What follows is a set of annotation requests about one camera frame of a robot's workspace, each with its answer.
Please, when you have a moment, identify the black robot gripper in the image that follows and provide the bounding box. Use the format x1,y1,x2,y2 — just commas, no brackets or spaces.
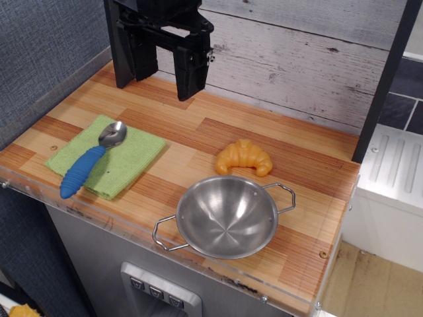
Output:
114,0,214,101

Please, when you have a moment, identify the orange plastic croissant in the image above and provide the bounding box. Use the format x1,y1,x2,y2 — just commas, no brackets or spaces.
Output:
215,139,273,177

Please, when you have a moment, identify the stainless steel colander bowl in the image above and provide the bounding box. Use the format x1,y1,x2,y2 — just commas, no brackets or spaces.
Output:
172,176,296,260

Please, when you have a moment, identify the green folded cloth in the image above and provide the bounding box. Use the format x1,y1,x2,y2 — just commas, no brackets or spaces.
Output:
44,115,166,200

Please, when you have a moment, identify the grey dispenser button panel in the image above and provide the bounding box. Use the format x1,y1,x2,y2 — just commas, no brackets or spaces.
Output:
120,262,203,316

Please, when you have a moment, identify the white toy sink counter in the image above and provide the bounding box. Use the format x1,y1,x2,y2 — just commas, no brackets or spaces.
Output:
341,125,422,271

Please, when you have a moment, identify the yellow object at bottom left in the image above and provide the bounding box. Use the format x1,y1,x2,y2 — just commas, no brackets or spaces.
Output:
9,304,41,317

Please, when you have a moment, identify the black left frame post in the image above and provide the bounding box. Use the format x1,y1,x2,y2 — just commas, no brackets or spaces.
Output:
103,0,135,88

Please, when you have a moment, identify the black frame post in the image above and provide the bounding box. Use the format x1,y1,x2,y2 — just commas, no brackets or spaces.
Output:
103,0,135,88
352,0,422,163

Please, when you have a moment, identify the blue handled metal spoon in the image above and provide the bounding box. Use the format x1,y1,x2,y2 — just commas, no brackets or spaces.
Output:
59,122,127,199

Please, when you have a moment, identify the black right frame post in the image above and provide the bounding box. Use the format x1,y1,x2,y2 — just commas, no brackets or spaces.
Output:
352,0,422,163

